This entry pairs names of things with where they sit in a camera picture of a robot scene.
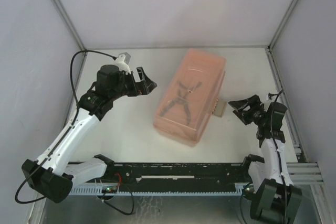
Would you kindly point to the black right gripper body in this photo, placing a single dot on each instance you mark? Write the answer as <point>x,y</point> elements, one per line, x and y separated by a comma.
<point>252,109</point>

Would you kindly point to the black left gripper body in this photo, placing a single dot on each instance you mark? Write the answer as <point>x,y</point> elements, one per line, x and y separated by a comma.
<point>136,84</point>

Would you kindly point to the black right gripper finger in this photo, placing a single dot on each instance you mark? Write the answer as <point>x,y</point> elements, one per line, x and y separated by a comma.
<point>242,116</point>
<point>240,105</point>

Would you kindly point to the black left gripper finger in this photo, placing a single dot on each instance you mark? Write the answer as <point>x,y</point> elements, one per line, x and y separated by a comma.
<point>145,88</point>
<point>141,73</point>

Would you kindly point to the beige tool box latch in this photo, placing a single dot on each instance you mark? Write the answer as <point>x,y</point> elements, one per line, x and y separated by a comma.
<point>219,108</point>

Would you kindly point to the black handled pliers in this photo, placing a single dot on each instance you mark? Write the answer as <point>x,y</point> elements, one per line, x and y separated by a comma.
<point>189,89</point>

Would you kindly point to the pink translucent tool box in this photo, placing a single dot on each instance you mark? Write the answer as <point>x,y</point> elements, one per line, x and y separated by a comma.
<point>183,116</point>

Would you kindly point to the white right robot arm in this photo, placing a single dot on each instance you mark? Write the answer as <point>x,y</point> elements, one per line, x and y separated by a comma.
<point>273,198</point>

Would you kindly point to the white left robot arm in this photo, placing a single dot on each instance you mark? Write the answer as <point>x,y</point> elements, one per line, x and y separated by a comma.
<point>51,174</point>

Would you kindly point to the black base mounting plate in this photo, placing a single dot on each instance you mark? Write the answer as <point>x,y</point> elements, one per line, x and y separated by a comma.
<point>165,176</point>

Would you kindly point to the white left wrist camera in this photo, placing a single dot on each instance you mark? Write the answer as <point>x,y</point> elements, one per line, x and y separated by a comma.
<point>122,62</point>

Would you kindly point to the grey slotted cable duct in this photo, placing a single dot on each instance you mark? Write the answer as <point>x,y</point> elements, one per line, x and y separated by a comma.
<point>106,190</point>

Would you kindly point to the aluminium frame rail front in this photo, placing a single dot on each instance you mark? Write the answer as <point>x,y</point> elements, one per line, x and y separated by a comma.
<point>305,173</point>

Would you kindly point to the left aluminium corner post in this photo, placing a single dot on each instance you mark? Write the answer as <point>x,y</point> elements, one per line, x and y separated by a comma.
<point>68,23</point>

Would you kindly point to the aluminium corner post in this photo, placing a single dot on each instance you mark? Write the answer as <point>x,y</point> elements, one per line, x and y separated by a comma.
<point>284,21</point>
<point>68,23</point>

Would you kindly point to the right aluminium corner post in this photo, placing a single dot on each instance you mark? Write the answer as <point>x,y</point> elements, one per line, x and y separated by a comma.
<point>284,21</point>

